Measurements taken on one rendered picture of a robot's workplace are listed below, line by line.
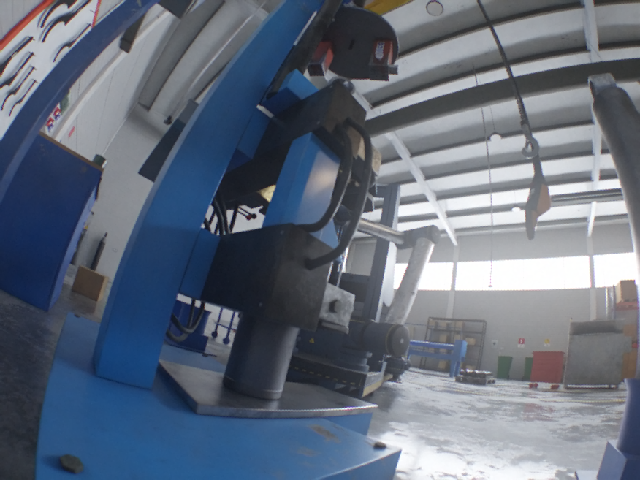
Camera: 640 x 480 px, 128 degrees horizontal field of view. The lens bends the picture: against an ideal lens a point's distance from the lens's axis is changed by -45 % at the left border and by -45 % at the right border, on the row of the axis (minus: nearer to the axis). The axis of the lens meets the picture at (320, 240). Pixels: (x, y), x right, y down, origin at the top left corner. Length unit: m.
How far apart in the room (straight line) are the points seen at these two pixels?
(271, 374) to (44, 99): 0.96
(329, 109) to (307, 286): 0.46
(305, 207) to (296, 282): 0.19
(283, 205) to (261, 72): 0.63
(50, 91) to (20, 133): 0.10
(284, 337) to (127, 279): 0.52
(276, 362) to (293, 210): 0.52
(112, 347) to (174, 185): 0.45
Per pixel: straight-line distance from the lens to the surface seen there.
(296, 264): 0.59
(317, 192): 0.72
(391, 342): 1.68
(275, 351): 0.95
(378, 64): 1.68
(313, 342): 2.61
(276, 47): 1.28
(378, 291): 2.56
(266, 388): 0.97
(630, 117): 1.37
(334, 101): 0.82
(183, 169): 0.84
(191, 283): 0.81
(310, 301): 0.63
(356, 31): 1.94
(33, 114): 0.68
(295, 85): 0.98
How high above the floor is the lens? 0.39
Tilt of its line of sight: 19 degrees up
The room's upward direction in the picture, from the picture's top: 15 degrees clockwise
